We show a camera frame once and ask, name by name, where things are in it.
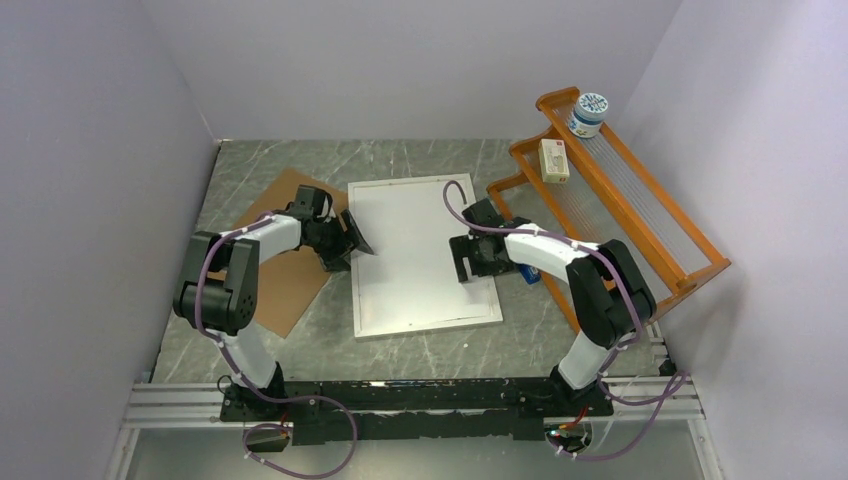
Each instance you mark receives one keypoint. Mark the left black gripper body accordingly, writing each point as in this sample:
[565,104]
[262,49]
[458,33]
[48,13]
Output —
[331,242]

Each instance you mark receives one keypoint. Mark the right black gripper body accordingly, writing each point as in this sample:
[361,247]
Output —
[470,246]

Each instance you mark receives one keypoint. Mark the brown backing board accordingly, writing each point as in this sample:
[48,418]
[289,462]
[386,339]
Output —
[289,282]

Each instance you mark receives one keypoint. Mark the white picture frame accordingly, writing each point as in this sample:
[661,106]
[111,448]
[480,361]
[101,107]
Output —
[361,318]

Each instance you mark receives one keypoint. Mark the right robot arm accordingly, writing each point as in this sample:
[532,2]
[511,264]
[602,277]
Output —
[610,297]

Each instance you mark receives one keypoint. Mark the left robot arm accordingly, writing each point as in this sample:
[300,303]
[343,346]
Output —
[218,286]

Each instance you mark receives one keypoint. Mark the blue stapler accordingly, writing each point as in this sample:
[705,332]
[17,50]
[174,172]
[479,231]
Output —
[530,274]

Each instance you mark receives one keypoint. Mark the small cream box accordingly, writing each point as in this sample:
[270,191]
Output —
[554,165]

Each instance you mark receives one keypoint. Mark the orange wooden shelf rack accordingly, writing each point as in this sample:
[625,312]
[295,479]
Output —
[610,194]

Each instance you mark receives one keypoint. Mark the blue white round jar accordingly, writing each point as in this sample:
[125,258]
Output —
[587,115]

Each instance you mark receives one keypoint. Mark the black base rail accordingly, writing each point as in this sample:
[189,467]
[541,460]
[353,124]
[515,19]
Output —
[317,412]

